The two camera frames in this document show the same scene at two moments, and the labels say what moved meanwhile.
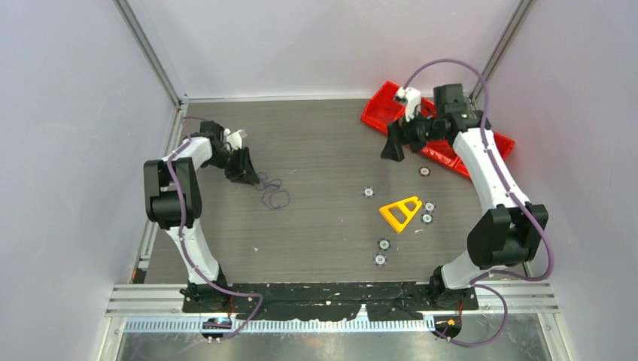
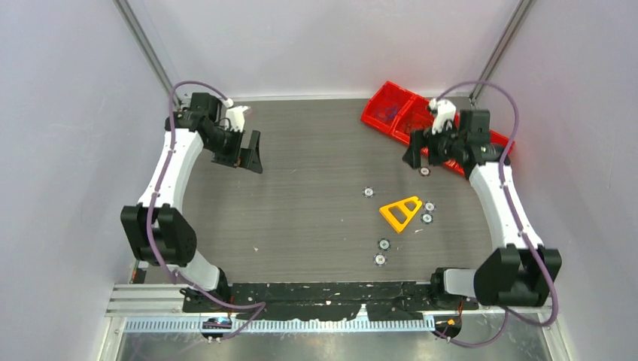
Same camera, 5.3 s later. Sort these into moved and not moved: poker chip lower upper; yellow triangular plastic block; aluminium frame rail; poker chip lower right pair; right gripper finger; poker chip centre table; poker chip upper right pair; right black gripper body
Moved: right gripper finger; right black gripper body
Not moved: yellow triangular plastic block; poker chip lower right pair; poker chip lower upper; poker chip centre table; poker chip upper right pair; aluminium frame rail
